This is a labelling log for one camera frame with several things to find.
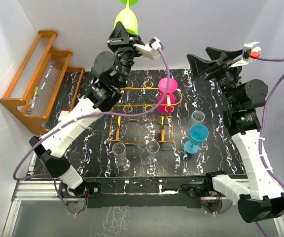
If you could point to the red white eraser block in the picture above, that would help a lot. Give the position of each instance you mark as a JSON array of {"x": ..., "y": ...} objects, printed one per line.
[{"x": 62, "y": 115}]

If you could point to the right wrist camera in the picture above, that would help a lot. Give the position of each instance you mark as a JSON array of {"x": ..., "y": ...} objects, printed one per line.
[{"x": 250, "y": 52}]

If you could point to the clear wine glass right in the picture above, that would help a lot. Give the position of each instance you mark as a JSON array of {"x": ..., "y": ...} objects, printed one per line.
[{"x": 151, "y": 162}]

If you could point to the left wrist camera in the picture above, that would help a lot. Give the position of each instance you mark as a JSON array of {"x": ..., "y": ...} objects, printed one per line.
[{"x": 150, "y": 50}]

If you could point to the pink wine glass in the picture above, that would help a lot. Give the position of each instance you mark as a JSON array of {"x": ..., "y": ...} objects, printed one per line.
[{"x": 167, "y": 105}]

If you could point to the pink capped marker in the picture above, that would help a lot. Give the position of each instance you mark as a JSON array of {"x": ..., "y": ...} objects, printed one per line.
[{"x": 48, "y": 72}]

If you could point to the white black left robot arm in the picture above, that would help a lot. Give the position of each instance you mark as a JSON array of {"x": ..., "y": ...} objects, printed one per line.
[{"x": 110, "y": 71}]

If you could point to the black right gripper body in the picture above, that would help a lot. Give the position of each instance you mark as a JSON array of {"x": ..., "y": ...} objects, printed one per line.
[{"x": 227, "y": 78}]

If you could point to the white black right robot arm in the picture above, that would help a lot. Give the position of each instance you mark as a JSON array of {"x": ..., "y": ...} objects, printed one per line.
[{"x": 264, "y": 198}]

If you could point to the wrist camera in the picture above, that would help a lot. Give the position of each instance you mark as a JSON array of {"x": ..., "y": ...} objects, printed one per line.
[
  {"x": 250, "y": 52},
  {"x": 150, "y": 50}
]

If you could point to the gold wire wine glass rack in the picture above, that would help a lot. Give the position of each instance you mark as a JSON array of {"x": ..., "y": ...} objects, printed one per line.
[{"x": 166, "y": 122}]

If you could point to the clear wine glass left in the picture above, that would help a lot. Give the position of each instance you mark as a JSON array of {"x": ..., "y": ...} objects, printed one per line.
[{"x": 119, "y": 151}]

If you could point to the green wine glass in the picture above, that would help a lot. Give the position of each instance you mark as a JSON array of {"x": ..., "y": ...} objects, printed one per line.
[{"x": 127, "y": 17}]

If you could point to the blue wine glass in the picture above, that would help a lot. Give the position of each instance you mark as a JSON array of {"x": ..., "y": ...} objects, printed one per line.
[{"x": 197, "y": 135}]

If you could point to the orange wooden shelf rack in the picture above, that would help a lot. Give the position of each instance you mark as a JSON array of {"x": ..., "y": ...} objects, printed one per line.
[{"x": 31, "y": 73}]

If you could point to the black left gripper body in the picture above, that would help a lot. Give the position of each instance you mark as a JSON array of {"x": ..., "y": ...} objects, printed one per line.
[{"x": 124, "y": 54}]

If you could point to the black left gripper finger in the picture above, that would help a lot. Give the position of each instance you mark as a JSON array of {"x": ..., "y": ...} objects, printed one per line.
[
  {"x": 119, "y": 32},
  {"x": 133, "y": 37}
]

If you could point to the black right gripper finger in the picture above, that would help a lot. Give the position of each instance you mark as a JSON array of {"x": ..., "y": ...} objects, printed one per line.
[
  {"x": 205, "y": 69},
  {"x": 225, "y": 55}
]

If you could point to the green capped marker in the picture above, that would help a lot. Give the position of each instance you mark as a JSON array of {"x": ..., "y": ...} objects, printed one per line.
[{"x": 34, "y": 97}]

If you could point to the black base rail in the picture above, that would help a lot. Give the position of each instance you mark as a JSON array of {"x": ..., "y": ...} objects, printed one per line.
[{"x": 185, "y": 191}]

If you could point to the clear wine glass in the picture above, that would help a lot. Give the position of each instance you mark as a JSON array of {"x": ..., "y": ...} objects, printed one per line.
[
  {"x": 119, "y": 151},
  {"x": 151, "y": 162}
]

